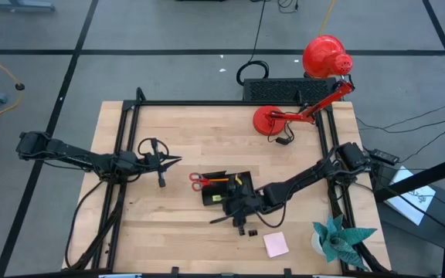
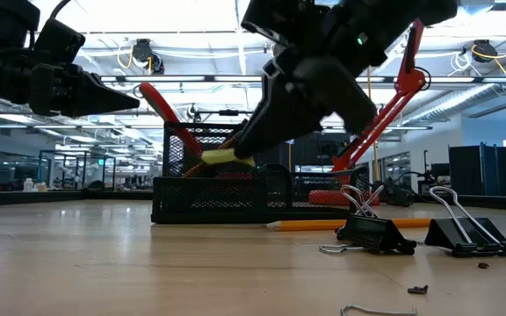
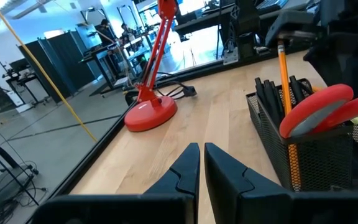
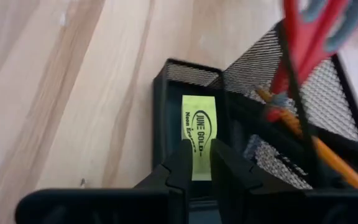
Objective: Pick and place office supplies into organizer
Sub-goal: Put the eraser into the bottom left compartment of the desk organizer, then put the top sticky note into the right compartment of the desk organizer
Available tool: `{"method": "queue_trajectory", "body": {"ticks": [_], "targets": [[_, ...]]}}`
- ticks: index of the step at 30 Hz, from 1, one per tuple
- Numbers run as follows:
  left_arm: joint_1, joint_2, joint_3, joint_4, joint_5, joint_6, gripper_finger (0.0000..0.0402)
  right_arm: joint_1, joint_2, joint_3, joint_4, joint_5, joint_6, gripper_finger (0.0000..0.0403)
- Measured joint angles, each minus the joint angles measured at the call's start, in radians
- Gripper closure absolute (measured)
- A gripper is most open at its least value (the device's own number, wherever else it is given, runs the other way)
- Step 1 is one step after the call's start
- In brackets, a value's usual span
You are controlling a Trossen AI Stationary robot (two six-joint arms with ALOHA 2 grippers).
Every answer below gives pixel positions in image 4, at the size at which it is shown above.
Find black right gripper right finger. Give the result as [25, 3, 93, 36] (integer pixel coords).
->
[211, 138, 306, 224]

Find neon yellow printed eraser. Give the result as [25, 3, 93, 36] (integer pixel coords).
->
[181, 94, 218, 182]

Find black mesh desk organizer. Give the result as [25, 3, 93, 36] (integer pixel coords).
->
[151, 18, 358, 224]

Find yellow wooden pencil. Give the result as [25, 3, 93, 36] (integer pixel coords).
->
[255, 88, 358, 191]

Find black marker pen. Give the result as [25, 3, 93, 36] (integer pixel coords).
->
[277, 20, 323, 187]

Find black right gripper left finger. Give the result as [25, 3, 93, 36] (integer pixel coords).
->
[134, 139, 194, 224]

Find red grey handled scissors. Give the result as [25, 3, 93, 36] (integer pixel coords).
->
[264, 0, 358, 124]

